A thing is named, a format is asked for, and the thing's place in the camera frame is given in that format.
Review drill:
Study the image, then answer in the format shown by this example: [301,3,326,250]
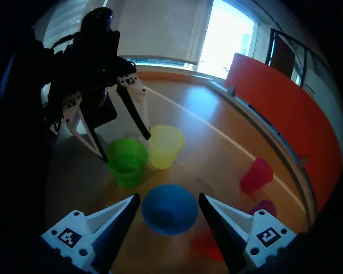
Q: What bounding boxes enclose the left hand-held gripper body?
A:
[45,8,138,129]

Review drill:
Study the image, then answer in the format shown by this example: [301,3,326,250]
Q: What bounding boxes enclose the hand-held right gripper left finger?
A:
[41,193,141,274]

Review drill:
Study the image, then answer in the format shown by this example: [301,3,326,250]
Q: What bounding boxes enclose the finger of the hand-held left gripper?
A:
[116,74,151,141]
[61,92,109,163]

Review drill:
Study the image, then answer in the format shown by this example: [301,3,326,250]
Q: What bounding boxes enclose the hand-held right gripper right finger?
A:
[198,192,298,274]

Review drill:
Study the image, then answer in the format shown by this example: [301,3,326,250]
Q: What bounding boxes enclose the purple plastic cup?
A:
[248,200,277,217]

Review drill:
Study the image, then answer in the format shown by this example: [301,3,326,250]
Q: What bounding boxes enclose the pink plastic cup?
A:
[239,158,274,195]

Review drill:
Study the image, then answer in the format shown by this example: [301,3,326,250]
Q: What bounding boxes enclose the red plastic cup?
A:
[191,227,225,262]

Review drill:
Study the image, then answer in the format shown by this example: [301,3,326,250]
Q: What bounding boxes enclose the yellow plastic cup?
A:
[148,124,187,171]

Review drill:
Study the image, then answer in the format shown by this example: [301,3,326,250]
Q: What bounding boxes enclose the green plastic cup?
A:
[106,138,149,189]

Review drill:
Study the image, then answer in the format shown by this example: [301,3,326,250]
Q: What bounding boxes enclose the blue plastic cup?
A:
[141,184,198,236]

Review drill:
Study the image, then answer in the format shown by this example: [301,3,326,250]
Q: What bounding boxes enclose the red desk screen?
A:
[209,53,343,226]

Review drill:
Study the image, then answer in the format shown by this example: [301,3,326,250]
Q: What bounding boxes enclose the black cable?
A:
[50,34,75,55]

